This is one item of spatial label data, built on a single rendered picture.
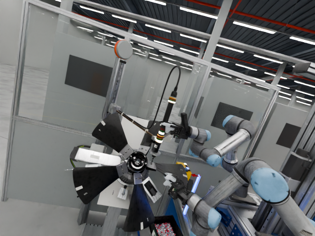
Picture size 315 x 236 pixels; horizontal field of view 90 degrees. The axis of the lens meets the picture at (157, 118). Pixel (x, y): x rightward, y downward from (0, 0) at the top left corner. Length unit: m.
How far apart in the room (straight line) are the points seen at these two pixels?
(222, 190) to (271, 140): 3.82
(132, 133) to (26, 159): 1.24
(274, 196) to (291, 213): 0.12
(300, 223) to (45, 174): 2.08
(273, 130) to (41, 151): 4.51
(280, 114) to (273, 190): 3.91
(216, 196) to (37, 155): 1.75
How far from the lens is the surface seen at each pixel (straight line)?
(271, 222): 1.44
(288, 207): 0.90
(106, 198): 1.23
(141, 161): 0.98
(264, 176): 0.78
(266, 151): 4.75
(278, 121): 4.66
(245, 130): 1.20
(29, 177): 2.25
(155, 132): 1.11
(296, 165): 1.33
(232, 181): 0.94
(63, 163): 2.01
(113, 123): 1.05
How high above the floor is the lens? 1.69
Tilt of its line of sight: 12 degrees down
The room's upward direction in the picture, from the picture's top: 17 degrees clockwise
